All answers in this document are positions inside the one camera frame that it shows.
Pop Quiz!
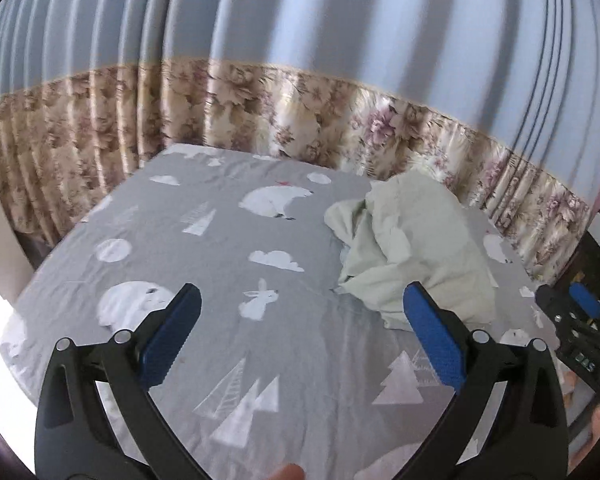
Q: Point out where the beige hooded jacket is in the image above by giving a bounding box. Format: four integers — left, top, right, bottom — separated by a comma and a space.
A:
324, 167, 498, 332

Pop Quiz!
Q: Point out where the grey printed bed sheet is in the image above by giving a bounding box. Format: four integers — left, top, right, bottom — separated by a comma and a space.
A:
0, 142, 563, 480

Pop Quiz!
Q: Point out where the blue curtain with floral border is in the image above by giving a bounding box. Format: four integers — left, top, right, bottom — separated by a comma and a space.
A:
0, 0, 600, 281

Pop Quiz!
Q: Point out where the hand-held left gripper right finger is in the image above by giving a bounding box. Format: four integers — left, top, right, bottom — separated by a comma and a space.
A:
400, 281, 570, 480

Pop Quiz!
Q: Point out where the person's left hand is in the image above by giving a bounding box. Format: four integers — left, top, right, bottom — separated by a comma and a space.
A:
270, 462, 306, 480

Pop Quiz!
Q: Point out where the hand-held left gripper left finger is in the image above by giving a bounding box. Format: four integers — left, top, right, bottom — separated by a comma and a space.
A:
34, 282, 213, 480

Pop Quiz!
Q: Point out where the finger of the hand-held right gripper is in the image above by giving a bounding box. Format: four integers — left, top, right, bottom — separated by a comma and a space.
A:
567, 282, 600, 333
536, 284, 583, 353

